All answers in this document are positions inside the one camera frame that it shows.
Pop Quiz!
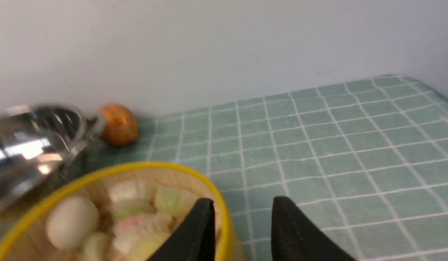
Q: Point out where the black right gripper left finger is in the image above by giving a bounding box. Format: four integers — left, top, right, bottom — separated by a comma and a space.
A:
148, 198, 216, 261

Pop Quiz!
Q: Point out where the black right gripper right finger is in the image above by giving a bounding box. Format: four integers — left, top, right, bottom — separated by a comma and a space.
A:
271, 196, 355, 261

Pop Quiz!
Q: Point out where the yellow bamboo steamer basket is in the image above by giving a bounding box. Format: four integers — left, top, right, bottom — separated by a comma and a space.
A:
0, 162, 245, 261

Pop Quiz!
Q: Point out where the stainless steel pot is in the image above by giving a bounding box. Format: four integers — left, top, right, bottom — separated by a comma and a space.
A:
0, 103, 106, 218

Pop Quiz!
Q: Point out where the green white dumpling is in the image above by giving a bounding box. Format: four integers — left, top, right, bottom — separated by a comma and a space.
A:
154, 185, 199, 219

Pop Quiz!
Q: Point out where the yellowish dumpling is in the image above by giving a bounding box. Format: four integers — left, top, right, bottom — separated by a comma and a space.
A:
125, 232, 170, 261

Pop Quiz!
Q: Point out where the pink white dumpling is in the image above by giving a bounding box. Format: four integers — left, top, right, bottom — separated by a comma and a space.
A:
112, 213, 173, 254

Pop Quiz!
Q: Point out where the light green dumpling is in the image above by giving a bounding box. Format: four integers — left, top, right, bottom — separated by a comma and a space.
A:
110, 199, 156, 222

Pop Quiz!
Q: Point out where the green checkered tablecloth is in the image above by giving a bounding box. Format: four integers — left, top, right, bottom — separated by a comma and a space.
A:
0, 74, 448, 261

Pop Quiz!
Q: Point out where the white round bun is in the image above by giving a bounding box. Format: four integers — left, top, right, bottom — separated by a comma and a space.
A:
45, 195, 100, 250

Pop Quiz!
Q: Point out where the brown bread roll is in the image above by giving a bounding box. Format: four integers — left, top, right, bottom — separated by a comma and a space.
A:
98, 102, 139, 147

